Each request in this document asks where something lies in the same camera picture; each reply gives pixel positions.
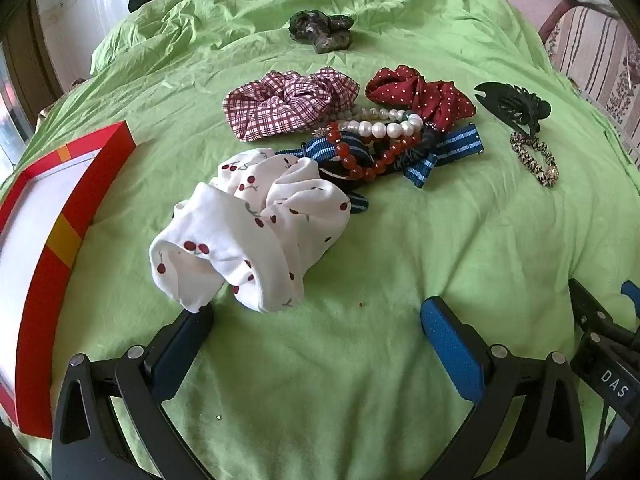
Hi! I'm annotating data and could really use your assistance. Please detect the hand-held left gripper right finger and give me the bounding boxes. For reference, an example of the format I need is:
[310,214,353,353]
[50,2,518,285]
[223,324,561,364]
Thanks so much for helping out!
[420,296,587,480]

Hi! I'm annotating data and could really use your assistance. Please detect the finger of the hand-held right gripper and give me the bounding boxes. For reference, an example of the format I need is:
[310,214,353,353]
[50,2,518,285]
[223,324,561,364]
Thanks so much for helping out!
[621,280,640,320]
[569,278,615,335]

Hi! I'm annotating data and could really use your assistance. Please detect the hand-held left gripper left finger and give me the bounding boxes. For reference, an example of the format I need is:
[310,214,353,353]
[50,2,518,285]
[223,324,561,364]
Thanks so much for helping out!
[51,305,216,480]

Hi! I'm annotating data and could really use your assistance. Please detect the white cherry print scrunchie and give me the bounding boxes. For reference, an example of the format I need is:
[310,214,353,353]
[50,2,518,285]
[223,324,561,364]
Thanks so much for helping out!
[148,149,352,315]

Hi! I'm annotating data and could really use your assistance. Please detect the leopard print hair tie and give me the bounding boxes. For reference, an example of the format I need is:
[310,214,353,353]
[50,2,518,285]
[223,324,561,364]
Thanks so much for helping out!
[510,131,560,188]

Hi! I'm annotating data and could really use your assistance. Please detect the red cardboard box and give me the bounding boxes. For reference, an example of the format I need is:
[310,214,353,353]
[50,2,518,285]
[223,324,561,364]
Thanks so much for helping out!
[0,121,137,439]

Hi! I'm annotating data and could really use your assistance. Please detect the black ruffled bracelet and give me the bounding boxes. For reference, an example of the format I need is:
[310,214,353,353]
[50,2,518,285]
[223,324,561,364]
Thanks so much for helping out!
[317,127,441,196]

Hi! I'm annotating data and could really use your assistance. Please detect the red bead bracelet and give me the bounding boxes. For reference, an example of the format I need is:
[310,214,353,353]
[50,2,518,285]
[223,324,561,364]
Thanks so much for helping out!
[326,132,423,182]

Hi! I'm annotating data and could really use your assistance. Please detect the large pearl bracelet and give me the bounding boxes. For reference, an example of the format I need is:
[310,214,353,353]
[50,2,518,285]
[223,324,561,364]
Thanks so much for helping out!
[327,112,425,143]

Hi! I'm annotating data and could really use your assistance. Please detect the small pearl bracelet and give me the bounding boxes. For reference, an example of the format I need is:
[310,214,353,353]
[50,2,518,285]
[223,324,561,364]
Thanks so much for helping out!
[345,105,408,122]

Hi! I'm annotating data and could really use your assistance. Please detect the red polka dot scrunchie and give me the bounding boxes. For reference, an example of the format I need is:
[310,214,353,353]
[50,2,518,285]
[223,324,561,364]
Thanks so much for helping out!
[365,65,477,128]

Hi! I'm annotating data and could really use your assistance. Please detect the red plaid scrunchie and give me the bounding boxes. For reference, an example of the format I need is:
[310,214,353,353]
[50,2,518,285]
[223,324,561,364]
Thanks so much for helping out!
[222,66,361,142]

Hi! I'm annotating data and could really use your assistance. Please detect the green blanket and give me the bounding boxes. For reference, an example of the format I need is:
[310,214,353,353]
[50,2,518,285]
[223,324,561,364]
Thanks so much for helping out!
[0,0,638,480]

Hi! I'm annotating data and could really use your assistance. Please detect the blue striped ribbon bow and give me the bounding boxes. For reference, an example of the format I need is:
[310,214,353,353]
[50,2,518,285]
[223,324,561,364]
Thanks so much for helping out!
[274,122,485,213]

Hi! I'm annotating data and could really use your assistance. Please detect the black hair claw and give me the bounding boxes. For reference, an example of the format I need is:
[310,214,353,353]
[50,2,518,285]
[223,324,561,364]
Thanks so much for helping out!
[474,81,552,137]

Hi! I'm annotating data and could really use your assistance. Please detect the brown patterned bedspread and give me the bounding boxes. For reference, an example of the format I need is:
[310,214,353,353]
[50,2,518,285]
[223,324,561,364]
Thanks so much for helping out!
[37,77,88,123]

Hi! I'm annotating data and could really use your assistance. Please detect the window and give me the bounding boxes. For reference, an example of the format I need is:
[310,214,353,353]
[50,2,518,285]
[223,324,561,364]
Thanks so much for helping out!
[0,25,36,166]

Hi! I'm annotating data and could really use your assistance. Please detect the dark green scrunchie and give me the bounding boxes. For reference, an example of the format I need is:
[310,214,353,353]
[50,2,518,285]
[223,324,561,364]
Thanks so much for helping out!
[288,10,353,53]

